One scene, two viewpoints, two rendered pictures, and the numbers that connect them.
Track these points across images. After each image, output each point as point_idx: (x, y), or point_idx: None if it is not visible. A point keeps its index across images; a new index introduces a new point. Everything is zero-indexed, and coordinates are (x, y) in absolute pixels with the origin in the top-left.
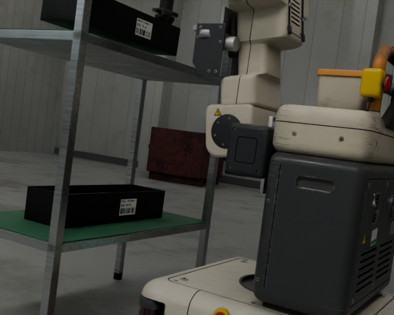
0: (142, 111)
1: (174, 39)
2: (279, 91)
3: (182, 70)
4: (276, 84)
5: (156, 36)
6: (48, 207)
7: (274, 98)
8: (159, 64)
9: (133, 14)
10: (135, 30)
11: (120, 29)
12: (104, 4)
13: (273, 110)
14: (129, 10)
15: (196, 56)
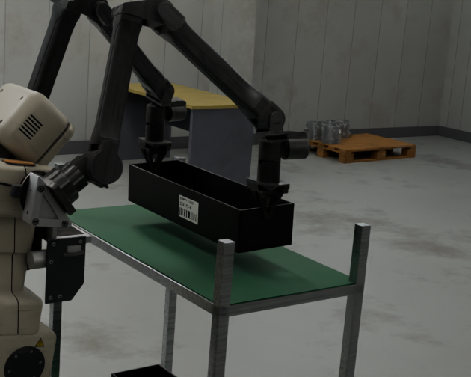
0: (348, 347)
1: (232, 226)
2: None
3: (139, 269)
4: None
5: (204, 221)
6: None
7: None
8: (113, 256)
9: (175, 191)
10: (179, 211)
11: (163, 209)
12: (146, 181)
13: None
14: (170, 186)
15: None
